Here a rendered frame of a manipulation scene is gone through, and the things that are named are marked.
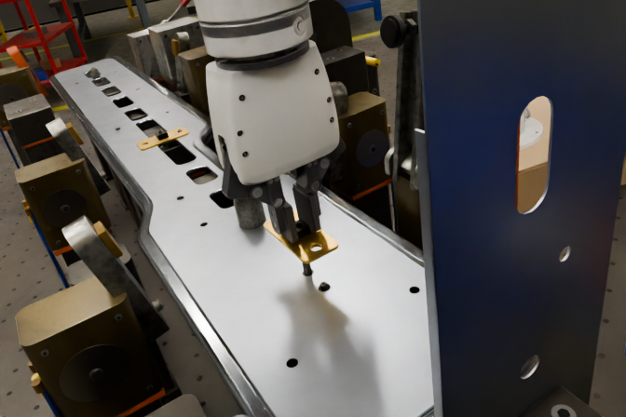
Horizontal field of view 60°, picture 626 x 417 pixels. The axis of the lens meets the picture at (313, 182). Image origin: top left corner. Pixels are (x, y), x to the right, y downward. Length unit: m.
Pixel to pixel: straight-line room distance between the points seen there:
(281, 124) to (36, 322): 0.27
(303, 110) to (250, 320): 0.20
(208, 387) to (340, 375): 0.46
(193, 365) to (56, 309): 0.42
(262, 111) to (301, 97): 0.04
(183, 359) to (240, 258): 0.38
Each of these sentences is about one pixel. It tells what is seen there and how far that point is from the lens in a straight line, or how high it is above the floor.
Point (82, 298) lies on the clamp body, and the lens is 0.53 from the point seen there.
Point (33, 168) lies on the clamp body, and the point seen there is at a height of 1.05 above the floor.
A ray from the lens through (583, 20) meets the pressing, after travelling 0.22.
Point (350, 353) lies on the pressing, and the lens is 0.46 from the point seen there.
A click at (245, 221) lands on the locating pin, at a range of 0.62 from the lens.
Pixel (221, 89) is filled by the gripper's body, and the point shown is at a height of 1.21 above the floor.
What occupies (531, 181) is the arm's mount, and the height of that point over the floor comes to 0.78.
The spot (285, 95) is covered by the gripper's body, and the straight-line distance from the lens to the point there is 0.42.
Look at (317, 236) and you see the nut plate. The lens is 0.50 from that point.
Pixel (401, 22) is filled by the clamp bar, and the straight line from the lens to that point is 0.50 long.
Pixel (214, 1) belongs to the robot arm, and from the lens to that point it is 0.39.
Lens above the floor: 1.34
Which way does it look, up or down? 29 degrees down
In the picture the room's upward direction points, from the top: 10 degrees counter-clockwise
